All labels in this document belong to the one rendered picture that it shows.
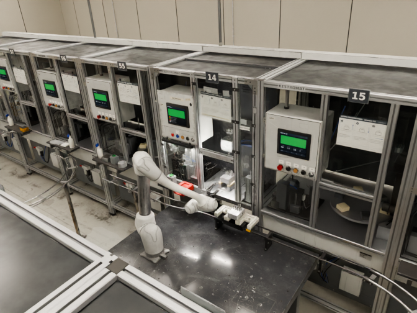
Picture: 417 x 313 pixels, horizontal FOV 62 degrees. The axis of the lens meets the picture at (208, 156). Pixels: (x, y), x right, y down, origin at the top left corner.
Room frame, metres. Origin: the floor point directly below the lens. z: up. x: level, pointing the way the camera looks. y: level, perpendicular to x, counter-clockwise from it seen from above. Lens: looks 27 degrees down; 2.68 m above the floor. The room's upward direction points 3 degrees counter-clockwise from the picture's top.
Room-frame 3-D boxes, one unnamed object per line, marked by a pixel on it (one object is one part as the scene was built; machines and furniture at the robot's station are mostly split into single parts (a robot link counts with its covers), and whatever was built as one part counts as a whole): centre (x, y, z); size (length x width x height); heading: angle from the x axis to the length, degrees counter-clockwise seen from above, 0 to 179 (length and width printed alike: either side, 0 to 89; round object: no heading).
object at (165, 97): (3.06, 0.20, 1.60); 0.42 x 0.29 x 0.46; 52
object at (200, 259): (2.16, 0.08, 0.66); 1.50 x 1.06 x 0.04; 52
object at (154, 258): (2.23, 0.48, 0.71); 0.22 x 0.18 x 0.06; 52
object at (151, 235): (2.25, 0.50, 0.85); 0.18 x 0.16 x 0.22; 25
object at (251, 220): (2.43, -0.21, 0.84); 0.36 x 0.14 x 0.10; 52
